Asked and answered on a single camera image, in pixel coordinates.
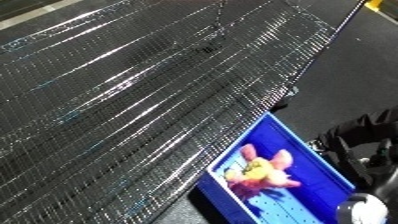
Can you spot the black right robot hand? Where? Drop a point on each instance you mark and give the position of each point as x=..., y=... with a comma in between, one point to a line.
x=367, y=133

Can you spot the pink and yellow soft toy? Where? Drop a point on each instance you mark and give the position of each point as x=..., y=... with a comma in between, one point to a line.
x=260, y=173

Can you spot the pale right robot arm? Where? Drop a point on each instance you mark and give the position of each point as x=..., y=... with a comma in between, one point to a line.
x=362, y=210

